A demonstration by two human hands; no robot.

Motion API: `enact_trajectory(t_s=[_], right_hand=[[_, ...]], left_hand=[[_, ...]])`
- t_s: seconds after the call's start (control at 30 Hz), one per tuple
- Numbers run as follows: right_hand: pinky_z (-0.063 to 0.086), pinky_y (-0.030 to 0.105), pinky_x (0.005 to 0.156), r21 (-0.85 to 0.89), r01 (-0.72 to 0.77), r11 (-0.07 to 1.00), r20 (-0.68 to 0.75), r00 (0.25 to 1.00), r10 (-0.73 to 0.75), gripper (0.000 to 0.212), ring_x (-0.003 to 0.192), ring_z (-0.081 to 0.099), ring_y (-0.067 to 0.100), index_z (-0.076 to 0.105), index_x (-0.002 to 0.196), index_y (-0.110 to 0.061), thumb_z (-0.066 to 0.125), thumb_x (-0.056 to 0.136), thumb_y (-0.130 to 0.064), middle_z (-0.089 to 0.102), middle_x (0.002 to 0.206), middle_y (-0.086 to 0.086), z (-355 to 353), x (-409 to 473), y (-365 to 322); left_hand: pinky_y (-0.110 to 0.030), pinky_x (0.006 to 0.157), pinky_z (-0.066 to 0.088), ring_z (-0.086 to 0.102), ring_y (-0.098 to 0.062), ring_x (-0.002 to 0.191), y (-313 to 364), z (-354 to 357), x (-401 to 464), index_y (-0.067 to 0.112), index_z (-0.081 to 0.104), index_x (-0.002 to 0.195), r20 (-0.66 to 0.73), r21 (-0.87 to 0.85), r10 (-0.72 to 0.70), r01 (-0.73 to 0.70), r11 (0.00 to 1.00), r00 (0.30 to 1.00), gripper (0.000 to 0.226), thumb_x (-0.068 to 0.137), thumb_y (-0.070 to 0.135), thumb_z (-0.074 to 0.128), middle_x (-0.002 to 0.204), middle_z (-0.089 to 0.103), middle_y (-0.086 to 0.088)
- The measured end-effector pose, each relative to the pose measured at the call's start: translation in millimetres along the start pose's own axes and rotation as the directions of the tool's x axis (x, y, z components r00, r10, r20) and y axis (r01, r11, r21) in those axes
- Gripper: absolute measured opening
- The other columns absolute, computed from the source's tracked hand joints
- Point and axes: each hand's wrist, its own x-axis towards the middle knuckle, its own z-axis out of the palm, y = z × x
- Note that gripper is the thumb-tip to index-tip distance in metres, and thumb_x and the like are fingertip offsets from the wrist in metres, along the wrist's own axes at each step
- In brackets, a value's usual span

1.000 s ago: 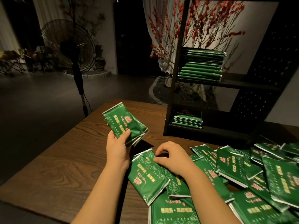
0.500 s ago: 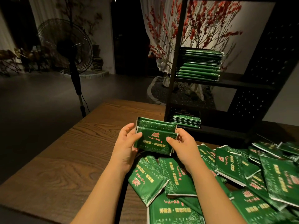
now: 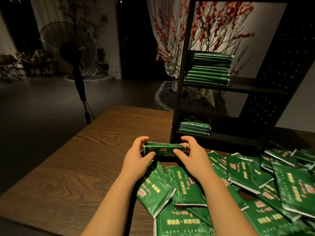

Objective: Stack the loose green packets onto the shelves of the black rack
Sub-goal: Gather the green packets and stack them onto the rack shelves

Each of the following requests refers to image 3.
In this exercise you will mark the person's left hand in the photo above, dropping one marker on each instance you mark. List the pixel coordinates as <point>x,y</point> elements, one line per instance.
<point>135,162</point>

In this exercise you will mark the white curtain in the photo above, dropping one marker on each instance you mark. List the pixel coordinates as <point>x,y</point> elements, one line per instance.
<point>47,9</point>
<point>162,22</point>

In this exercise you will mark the black metal shelf rack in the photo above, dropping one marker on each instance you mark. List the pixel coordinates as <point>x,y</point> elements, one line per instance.
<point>285,56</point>

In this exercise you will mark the black standing fan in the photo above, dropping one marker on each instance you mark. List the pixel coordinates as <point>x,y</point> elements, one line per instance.
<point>69,46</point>

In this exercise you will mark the dark vase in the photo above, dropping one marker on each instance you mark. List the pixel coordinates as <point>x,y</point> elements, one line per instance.
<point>102,64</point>

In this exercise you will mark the red berry branches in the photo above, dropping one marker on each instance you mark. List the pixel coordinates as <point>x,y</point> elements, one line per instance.
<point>216,24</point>

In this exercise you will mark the pile of green packets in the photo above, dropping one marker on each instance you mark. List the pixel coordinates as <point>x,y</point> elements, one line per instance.
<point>290,184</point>

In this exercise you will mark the person's right forearm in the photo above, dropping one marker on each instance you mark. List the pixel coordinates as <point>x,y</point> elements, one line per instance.
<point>229,209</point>

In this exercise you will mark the person's left forearm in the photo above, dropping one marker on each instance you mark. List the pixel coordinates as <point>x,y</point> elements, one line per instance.
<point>111,209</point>

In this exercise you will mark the person's right hand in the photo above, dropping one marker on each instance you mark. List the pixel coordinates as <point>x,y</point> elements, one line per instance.
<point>196,162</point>

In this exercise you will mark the bundle of green packets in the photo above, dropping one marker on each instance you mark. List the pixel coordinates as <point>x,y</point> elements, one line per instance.
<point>163,150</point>

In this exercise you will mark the bare branched tree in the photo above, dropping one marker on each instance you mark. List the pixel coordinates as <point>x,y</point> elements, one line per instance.
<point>86,12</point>

